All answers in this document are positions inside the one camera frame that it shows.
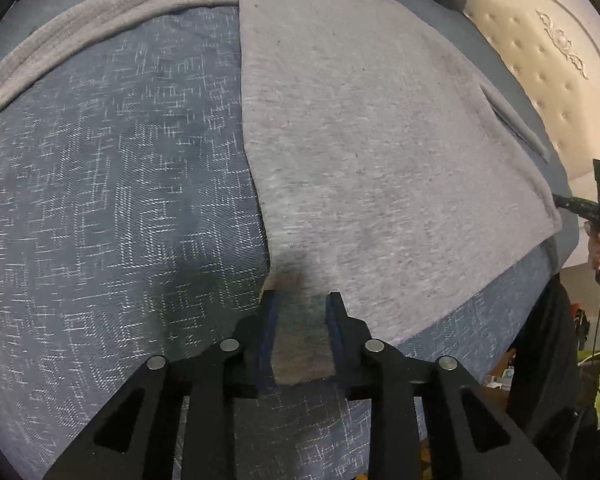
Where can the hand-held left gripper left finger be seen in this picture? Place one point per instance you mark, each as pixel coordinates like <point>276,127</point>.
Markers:
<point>269,340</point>

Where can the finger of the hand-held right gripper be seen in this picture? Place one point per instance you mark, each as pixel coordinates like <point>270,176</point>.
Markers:
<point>565,203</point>

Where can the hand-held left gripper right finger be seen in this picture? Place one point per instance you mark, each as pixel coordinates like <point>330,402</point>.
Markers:
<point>334,340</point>

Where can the grey knitted sweater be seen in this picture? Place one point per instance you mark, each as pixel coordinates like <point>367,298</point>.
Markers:
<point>355,135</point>

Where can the cream tufted headboard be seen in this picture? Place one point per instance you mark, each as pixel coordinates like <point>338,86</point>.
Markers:
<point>555,85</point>

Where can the person's leg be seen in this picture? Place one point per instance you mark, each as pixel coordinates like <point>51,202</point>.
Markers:
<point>545,360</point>

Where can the bed with blue sheet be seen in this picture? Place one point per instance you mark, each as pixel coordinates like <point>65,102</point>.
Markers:
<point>105,210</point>

